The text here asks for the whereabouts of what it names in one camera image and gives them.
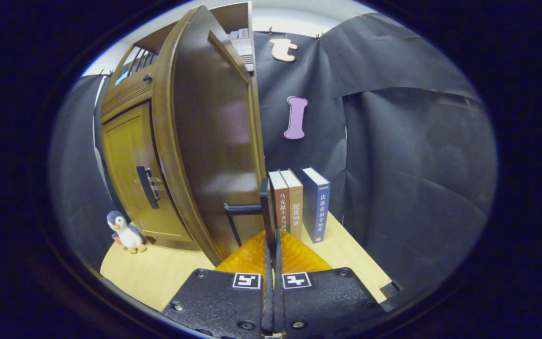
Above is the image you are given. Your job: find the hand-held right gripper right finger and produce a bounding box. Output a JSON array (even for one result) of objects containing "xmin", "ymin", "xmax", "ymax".
[{"xmin": 270, "ymin": 178, "xmax": 387, "ymax": 337}]

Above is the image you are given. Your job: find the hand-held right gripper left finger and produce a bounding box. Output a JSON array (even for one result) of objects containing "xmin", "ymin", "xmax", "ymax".
[{"xmin": 162, "ymin": 178, "xmax": 274, "ymax": 338}]

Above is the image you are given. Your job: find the wooden shoe cabinet door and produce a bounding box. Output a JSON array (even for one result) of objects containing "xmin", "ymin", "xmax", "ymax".
[
  {"xmin": 151, "ymin": 4, "xmax": 268, "ymax": 266},
  {"xmin": 102, "ymin": 101, "xmax": 194, "ymax": 243}
]

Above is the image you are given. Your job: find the wooden double-door shoe cabinet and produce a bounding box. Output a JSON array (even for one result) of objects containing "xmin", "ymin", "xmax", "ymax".
[{"xmin": 99, "ymin": 1, "xmax": 257, "ymax": 250}]

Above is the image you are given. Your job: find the dark blue book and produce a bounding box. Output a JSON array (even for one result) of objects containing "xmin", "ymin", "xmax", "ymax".
[{"xmin": 299, "ymin": 167, "xmax": 331, "ymax": 244}]

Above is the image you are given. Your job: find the tan book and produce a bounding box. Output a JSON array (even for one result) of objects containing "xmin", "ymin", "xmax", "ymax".
[{"xmin": 280, "ymin": 169, "xmax": 304, "ymax": 242}]

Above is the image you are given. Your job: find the reddish brown book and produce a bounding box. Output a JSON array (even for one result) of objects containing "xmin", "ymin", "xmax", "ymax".
[{"xmin": 269, "ymin": 170, "xmax": 291, "ymax": 232}]

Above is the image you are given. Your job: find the penguin plush toy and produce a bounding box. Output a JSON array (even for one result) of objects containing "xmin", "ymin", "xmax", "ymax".
[{"xmin": 106, "ymin": 210, "xmax": 148, "ymax": 255}]

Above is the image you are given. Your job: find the black backdrop cloth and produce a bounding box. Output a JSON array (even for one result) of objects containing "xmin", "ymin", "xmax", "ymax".
[{"xmin": 49, "ymin": 12, "xmax": 498, "ymax": 302}]

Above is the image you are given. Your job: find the wooden drawer with black knob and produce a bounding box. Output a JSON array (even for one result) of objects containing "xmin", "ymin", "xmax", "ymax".
[{"xmin": 106, "ymin": 64, "xmax": 157, "ymax": 102}]

